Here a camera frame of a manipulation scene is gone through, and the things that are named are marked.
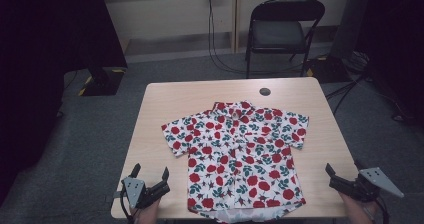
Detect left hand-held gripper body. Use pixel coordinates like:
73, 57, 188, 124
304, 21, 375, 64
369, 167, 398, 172
121, 177, 171, 210

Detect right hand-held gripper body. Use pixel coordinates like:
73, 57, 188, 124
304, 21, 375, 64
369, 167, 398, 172
328, 167, 405, 204

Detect white shirt with red flowers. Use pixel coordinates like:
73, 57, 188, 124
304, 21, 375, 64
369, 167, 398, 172
161, 100, 310, 224

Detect person's left hand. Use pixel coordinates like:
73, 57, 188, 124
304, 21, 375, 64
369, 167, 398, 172
132, 198, 162, 224

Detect person's right hand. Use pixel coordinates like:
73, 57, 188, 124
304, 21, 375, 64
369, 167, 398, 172
338, 191, 379, 224

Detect black stand base yellow stripes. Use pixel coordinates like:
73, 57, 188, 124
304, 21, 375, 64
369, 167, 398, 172
78, 66, 128, 97
304, 55, 353, 84

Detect dark curtain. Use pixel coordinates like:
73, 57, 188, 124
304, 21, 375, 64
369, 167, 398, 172
0, 0, 129, 206
354, 0, 424, 127

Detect black folding chair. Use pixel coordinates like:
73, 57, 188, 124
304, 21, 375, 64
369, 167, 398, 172
244, 0, 326, 80

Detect grey curtain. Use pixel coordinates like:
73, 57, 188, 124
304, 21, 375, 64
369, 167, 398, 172
329, 0, 372, 59

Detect left hand-held gripper cable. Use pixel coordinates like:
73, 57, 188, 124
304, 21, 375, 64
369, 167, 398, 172
119, 187, 135, 224

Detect hand-held gripper cable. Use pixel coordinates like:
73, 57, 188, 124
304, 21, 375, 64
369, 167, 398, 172
373, 197, 391, 224
119, 187, 135, 224

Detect right hand-held gripper cable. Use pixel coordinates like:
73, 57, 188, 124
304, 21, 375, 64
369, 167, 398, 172
373, 197, 391, 224

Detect black floor cable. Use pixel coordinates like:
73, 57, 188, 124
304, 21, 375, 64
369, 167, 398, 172
325, 73, 368, 116

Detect coiled cable bundle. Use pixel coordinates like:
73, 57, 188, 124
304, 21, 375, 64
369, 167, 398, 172
345, 50, 371, 74

